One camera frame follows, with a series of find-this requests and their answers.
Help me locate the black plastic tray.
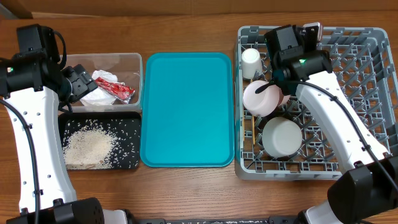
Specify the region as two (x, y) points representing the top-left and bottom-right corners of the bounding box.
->
(57, 111), (142, 170)

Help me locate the grey dishwasher rack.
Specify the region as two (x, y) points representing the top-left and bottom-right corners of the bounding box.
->
(234, 26), (397, 181)

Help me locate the grey bowl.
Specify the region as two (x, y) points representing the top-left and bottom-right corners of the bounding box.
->
(262, 117), (302, 157)

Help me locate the teal serving tray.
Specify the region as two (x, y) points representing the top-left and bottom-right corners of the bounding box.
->
(140, 52), (235, 167)

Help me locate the white rice pile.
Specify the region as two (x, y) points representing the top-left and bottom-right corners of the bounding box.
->
(62, 119), (140, 170)

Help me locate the pink shallow bowl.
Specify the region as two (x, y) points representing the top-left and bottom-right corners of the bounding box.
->
(243, 80), (280, 116)

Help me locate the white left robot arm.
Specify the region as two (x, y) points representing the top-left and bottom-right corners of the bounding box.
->
(1, 53), (135, 223)

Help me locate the white cup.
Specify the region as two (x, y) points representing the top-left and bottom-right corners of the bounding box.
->
(241, 49), (262, 80)

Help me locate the clear plastic waste bin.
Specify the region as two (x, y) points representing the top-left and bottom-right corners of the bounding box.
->
(67, 53), (144, 113)

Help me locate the black mounting rail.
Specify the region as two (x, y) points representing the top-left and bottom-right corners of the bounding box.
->
(136, 215), (300, 224)

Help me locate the pink plate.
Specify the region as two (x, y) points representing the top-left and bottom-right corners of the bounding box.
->
(279, 22), (322, 105)

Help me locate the red snack wrapper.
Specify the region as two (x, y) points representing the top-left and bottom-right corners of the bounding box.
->
(95, 77), (135, 104)

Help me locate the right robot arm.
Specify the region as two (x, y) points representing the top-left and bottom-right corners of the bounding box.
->
(266, 25), (397, 223)

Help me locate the white tissue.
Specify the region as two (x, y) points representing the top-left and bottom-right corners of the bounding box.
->
(80, 70), (118, 106)

